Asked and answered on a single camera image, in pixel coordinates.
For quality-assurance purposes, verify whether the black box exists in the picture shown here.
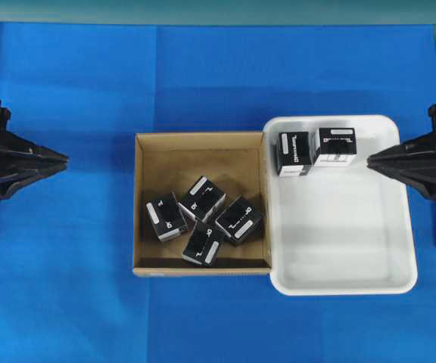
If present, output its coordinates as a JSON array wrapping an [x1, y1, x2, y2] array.
[[276, 132, 312, 178], [215, 196, 263, 246], [178, 175, 226, 223], [145, 192, 188, 242], [312, 127, 357, 167], [182, 220, 226, 267]]

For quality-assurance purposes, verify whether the brown cardboard box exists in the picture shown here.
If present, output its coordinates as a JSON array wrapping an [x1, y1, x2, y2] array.
[[132, 132, 272, 277]]

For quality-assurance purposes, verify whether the white plastic tray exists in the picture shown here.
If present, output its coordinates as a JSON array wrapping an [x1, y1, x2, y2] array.
[[263, 115, 418, 296]]

